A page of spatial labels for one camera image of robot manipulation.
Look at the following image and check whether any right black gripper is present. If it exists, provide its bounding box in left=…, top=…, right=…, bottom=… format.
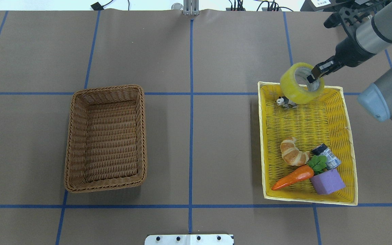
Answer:
left=307, top=37, right=373, bottom=83

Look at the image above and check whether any yellow packing tape roll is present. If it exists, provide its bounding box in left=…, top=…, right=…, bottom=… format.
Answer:
left=280, top=62, right=325, bottom=104

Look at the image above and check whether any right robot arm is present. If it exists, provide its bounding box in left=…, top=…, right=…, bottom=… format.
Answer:
left=306, top=0, right=392, bottom=121

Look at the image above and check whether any yellow woven basket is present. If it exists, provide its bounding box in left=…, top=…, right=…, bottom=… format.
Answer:
left=257, top=82, right=358, bottom=206

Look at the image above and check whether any blue tape line lengthwise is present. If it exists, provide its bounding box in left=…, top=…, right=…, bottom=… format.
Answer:
left=188, top=19, right=194, bottom=234

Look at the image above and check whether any brown wicker basket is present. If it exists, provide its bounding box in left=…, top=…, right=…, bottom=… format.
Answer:
left=64, top=85, right=148, bottom=193

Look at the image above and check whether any panda figurine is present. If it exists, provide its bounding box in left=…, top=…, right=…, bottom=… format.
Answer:
left=276, top=96, right=298, bottom=109

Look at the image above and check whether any toy croissant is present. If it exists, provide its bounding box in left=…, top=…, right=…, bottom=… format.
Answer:
left=280, top=136, right=311, bottom=166

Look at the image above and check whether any small dark jar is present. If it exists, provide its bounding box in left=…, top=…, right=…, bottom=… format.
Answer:
left=311, top=143, right=342, bottom=170

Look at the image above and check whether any toy carrot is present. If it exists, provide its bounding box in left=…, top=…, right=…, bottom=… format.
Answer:
left=271, top=155, right=328, bottom=191

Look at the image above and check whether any purple foam block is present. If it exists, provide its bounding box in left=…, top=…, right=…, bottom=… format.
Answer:
left=310, top=168, right=346, bottom=195

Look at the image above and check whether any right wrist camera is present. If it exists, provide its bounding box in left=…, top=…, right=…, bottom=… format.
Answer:
left=324, top=3, right=374, bottom=37

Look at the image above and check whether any aluminium frame post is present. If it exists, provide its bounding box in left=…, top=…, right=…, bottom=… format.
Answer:
left=182, top=0, right=200, bottom=16

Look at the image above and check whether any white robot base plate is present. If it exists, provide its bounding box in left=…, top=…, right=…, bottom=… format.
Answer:
left=144, top=234, right=235, bottom=245

